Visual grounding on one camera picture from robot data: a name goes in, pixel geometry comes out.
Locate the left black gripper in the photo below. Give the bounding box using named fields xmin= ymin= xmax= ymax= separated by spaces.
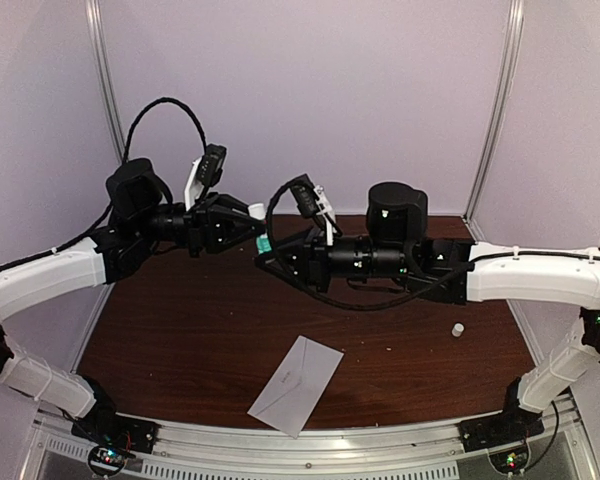
xmin=134 ymin=192 xmax=270 ymax=259

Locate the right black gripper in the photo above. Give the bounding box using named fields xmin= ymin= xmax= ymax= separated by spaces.
xmin=253 ymin=225 xmax=411 ymax=295

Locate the white green glue stick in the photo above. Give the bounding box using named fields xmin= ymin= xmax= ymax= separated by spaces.
xmin=248 ymin=203 xmax=271 ymax=255

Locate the grey envelope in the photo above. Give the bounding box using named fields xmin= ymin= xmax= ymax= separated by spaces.
xmin=247 ymin=336 xmax=344 ymax=438

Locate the white glue stick cap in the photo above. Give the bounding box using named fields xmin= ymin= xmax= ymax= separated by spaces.
xmin=452 ymin=323 xmax=465 ymax=338

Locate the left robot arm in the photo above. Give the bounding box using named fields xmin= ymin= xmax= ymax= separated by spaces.
xmin=0 ymin=153 xmax=266 ymax=444

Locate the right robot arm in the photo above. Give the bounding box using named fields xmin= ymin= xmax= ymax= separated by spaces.
xmin=248 ymin=176 xmax=600 ymax=442

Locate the right black cable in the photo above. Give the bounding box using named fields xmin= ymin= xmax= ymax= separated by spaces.
xmin=263 ymin=174 xmax=600 ymax=311

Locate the black cable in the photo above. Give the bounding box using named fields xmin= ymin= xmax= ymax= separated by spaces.
xmin=263 ymin=174 xmax=600 ymax=311
xmin=0 ymin=97 xmax=209 ymax=274

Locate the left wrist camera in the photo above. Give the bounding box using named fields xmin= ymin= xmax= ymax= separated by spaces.
xmin=184 ymin=144 xmax=227 ymax=210

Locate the left black cable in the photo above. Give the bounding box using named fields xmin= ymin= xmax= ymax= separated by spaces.
xmin=0 ymin=97 xmax=209 ymax=274

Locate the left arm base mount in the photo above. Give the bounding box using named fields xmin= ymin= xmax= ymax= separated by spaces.
xmin=70 ymin=416 xmax=159 ymax=479

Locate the left aluminium frame post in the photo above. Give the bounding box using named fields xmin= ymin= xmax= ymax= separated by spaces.
xmin=84 ymin=0 xmax=126 ymax=173

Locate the aluminium frame post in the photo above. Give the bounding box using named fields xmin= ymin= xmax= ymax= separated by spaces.
xmin=463 ymin=0 xmax=525 ymax=225
xmin=84 ymin=0 xmax=126 ymax=173

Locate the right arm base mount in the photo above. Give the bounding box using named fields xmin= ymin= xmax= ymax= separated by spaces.
xmin=458 ymin=415 xmax=544 ymax=477

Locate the right aluminium frame post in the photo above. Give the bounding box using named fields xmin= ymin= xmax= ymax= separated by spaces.
xmin=463 ymin=0 xmax=525 ymax=225

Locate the front aluminium rail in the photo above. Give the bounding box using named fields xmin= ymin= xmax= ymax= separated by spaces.
xmin=16 ymin=393 xmax=600 ymax=479

